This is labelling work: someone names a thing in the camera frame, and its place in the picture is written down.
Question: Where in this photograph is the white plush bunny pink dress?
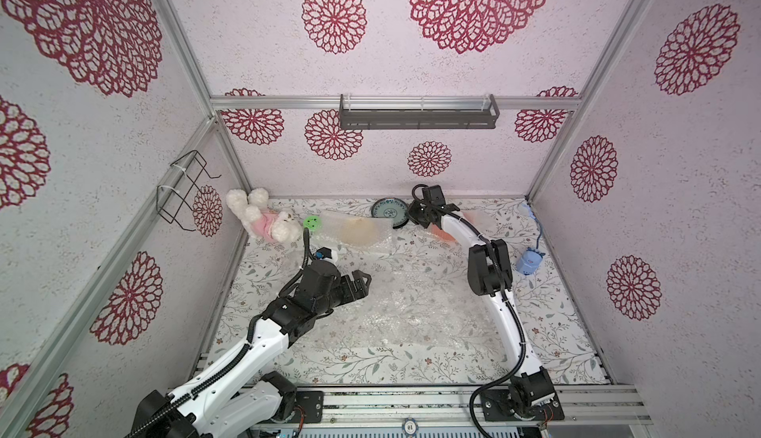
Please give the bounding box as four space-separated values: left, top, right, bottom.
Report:
225 187 303 244

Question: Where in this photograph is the blue toy with cord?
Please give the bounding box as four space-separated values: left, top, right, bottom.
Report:
516 200 546 277

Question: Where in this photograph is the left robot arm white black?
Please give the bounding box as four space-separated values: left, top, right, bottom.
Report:
129 230 372 437

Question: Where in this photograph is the aluminium front rail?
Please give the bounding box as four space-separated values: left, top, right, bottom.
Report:
151 383 652 430

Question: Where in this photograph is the green round toy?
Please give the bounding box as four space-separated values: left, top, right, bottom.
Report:
303 215 322 233

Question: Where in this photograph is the black wire wall basket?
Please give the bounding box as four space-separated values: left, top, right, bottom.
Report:
154 150 221 232

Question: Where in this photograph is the orange plate in bubble wrap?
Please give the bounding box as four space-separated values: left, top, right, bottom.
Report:
424 210 487 250

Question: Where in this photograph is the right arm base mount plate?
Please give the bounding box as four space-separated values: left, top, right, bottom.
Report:
480 388 566 423

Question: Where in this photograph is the yellow plate in bubble wrap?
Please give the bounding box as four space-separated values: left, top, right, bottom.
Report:
311 211 396 255

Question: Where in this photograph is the clear bubble wrap sheet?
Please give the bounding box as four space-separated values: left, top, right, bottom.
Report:
275 258 509 384
335 266 452 347

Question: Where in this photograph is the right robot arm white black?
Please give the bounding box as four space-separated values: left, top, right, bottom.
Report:
407 184 564 437

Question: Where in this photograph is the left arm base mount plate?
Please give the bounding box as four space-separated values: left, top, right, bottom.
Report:
283 390 325 424

